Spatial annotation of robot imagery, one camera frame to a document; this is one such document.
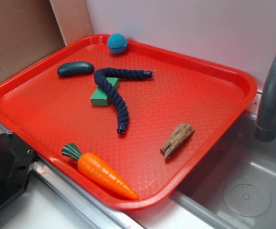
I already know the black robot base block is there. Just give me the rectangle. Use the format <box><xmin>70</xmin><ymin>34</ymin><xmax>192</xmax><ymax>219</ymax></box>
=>
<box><xmin>0</xmin><ymin>131</ymin><xmax>36</xmax><ymax>210</ymax></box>

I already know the red plastic tray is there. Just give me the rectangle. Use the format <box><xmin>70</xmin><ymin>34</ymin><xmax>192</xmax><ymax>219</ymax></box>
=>
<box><xmin>0</xmin><ymin>35</ymin><xmax>257</xmax><ymax>210</ymax></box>

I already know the green wooden block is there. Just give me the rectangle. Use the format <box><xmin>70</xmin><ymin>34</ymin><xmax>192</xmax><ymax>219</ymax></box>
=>
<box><xmin>90</xmin><ymin>77</ymin><xmax>120</xmax><ymax>106</ymax></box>

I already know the brown driftwood piece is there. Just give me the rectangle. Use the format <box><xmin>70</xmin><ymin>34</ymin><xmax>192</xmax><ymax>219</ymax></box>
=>
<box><xmin>160</xmin><ymin>123</ymin><xmax>194</xmax><ymax>160</ymax></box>

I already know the orange plastic toy carrot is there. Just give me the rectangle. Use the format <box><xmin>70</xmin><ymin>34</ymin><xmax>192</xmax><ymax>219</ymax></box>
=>
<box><xmin>61</xmin><ymin>143</ymin><xmax>139</xmax><ymax>200</ymax></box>

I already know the blue knitted ball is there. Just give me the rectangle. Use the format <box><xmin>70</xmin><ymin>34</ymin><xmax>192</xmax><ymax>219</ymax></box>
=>
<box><xmin>107</xmin><ymin>33</ymin><xmax>128</xmax><ymax>54</ymax></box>

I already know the dark green toy cucumber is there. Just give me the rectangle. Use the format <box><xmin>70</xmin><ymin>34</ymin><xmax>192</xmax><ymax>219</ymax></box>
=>
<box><xmin>57</xmin><ymin>61</ymin><xmax>95</xmax><ymax>77</ymax></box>

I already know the grey plastic toy sink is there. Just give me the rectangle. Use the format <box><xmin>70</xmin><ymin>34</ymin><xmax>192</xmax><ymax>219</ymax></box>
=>
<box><xmin>137</xmin><ymin>112</ymin><xmax>276</xmax><ymax>229</ymax></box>

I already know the grey toy faucet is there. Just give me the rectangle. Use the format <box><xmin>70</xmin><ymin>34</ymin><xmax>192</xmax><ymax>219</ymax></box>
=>
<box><xmin>254</xmin><ymin>56</ymin><xmax>276</xmax><ymax>142</ymax></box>

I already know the brown cardboard panel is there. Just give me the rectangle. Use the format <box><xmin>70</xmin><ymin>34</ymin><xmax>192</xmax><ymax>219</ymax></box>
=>
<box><xmin>0</xmin><ymin>0</ymin><xmax>93</xmax><ymax>83</ymax></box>

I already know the dark blue twisted rope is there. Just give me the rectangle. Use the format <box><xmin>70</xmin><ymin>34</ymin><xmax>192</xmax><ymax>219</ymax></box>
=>
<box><xmin>93</xmin><ymin>67</ymin><xmax>154</xmax><ymax>136</ymax></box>

